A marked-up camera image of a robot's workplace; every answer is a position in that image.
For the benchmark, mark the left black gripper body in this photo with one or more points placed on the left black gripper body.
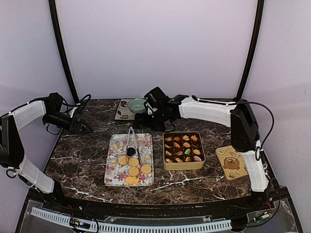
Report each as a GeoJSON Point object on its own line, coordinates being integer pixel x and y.
{"type": "Point", "coordinates": [74, 130]}

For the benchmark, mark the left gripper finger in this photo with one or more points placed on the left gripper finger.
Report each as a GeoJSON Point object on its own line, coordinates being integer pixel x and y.
{"type": "Point", "coordinates": [87, 123]}
{"type": "Point", "coordinates": [85, 131]}

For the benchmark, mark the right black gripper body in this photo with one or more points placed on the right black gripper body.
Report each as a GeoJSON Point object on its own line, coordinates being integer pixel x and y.
{"type": "Point", "coordinates": [156, 122]}

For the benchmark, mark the pink round sandwich cookie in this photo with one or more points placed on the pink round sandwich cookie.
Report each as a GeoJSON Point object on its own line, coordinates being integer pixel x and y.
{"type": "Point", "coordinates": [197, 159]}

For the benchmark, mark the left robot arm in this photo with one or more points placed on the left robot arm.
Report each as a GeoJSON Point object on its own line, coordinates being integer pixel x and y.
{"type": "Point", "coordinates": [52, 110]}

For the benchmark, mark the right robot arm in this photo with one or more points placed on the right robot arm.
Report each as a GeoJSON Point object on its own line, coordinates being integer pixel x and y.
{"type": "Point", "coordinates": [238, 116]}

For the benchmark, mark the green ceramic bowl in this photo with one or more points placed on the green ceramic bowl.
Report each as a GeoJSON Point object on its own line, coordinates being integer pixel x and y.
{"type": "Point", "coordinates": [136, 106]}

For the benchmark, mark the square floral plate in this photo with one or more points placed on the square floral plate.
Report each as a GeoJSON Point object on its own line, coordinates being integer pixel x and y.
{"type": "Point", "coordinates": [123, 113]}

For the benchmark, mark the black sandwich cookie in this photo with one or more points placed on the black sandwich cookie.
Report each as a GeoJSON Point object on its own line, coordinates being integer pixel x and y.
{"type": "Point", "coordinates": [131, 151]}

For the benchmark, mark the swirl butter cookie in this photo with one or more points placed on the swirl butter cookie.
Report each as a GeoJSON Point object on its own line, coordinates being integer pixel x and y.
{"type": "Point", "coordinates": [186, 138]}

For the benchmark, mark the gold cookie tin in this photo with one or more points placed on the gold cookie tin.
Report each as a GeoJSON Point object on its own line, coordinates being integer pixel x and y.
{"type": "Point", "coordinates": [174, 147]}

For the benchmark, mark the bear printed tin lid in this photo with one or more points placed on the bear printed tin lid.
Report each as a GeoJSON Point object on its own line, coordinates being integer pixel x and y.
{"type": "Point", "coordinates": [232, 163]}

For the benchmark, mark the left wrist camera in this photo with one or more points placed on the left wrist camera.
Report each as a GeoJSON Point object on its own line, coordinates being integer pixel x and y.
{"type": "Point", "coordinates": [73, 110]}

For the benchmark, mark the white slotted cable duct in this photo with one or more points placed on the white slotted cable duct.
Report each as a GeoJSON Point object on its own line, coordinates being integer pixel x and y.
{"type": "Point", "coordinates": [133, 225]}

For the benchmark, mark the left black frame post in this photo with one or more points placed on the left black frame post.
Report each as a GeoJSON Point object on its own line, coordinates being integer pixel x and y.
{"type": "Point", "coordinates": [61, 50]}

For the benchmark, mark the black frame post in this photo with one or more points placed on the black frame post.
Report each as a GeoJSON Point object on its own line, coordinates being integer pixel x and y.
{"type": "Point", "coordinates": [251, 50]}
{"type": "Point", "coordinates": [61, 50]}

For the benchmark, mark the right black frame post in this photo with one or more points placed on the right black frame post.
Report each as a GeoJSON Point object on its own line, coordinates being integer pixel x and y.
{"type": "Point", "coordinates": [251, 50]}

